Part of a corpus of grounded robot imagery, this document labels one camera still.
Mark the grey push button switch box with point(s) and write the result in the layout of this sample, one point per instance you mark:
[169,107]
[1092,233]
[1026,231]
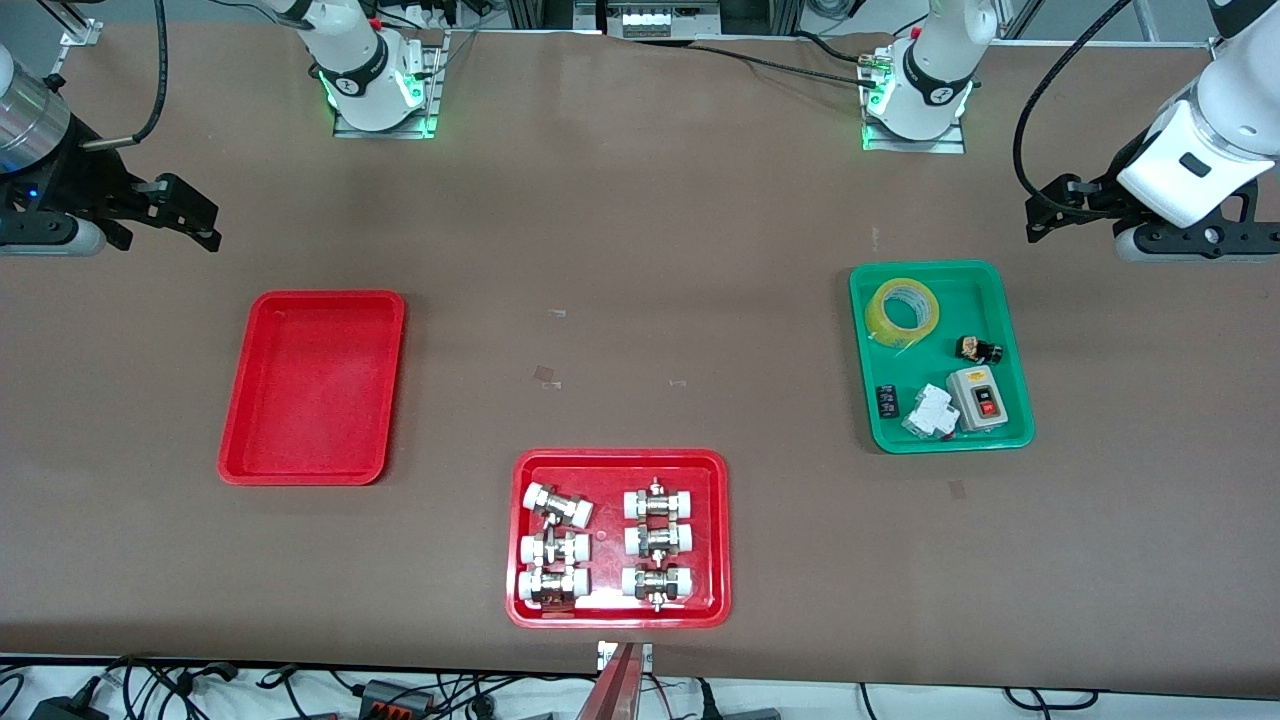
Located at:
[978,398]

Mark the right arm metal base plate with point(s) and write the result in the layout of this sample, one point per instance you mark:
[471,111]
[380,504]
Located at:
[430,90]

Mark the red aluminium bar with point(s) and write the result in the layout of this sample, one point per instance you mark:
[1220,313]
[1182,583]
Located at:
[612,690]

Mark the yellow clear tape roll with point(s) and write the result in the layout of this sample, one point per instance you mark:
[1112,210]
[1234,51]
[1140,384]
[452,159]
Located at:
[878,318]

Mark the red tray holding fittings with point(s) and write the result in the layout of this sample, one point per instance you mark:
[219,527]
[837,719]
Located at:
[608,540]

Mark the empty red plastic tray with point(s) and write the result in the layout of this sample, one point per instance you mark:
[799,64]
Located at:
[312,390]

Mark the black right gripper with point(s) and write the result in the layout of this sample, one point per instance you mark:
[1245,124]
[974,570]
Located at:
[72,180]

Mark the black red power box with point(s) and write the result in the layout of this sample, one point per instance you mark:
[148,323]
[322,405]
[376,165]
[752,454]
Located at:
[395,698]

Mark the clear tape scrap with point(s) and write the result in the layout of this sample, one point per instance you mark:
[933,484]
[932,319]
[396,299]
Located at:
[547,376]

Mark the black power adapter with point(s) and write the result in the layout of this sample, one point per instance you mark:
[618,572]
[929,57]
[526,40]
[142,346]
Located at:
[65,708]

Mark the white metal pipe fitting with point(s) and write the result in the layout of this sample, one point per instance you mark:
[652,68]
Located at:
[558,505]
[657,583]
[555,548]
[658,502]
[658,540]
[553,586]

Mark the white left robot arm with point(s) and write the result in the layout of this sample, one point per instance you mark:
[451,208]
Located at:
[1240,100]

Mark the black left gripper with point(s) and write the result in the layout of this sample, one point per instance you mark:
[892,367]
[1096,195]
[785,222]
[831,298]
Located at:
[1118,171]

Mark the small black gold connector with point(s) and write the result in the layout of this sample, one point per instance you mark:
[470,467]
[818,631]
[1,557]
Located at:
[978,350]

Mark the white circuit breaker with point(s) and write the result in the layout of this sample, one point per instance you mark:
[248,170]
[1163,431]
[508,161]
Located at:
[930,412]

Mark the small black relay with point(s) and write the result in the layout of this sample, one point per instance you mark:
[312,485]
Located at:
[888,401]

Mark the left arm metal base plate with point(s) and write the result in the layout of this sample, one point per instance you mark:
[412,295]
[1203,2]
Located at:
[950,142]

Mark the silver mounting bracket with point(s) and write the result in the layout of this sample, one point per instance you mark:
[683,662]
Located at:
[604,655]

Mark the white terminal block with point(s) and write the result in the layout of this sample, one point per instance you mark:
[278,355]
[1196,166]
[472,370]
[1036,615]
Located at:
[645,22]

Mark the green plastic tray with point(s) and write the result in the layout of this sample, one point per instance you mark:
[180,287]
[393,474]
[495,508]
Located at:
[985,300]

